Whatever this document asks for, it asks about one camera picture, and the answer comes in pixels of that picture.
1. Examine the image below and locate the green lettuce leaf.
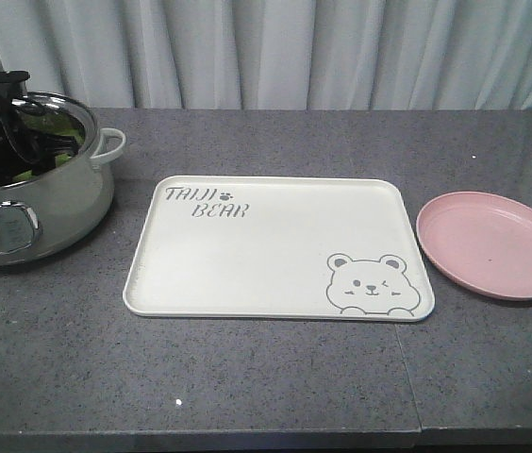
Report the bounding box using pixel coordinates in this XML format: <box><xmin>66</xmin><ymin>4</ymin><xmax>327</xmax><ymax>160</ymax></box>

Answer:
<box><xmin>11</xmin><ymin>112</ymin><xmax>86</xmax><ymax>182</ymax></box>

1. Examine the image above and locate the cream bear serving tray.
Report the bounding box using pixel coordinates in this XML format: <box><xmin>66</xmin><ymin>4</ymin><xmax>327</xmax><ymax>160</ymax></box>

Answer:
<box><xmin>123</xmin><ymin>176</ymin><xmax>435</xmax><ymax>323</ymax></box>

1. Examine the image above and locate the pink round plate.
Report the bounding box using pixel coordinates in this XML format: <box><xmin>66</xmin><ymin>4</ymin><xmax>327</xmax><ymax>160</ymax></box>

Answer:
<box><xmin>416</xmin><ymin>192</ymin><xmax>532</xmax><ymax>300</ymax></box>

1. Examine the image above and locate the green electric cooking pot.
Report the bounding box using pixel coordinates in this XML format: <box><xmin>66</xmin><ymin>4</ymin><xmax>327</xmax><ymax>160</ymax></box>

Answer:
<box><xmin>0</xmin><ymin>92</ymin><xmax>126</xmax><ymax>266</ymax></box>

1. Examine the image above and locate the white pleated curtain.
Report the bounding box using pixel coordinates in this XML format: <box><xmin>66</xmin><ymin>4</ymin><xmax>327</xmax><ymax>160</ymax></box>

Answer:
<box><xmin>0</xmin><ymin>1</ymin><xmax>532</xmax><ymax>110</ymax></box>

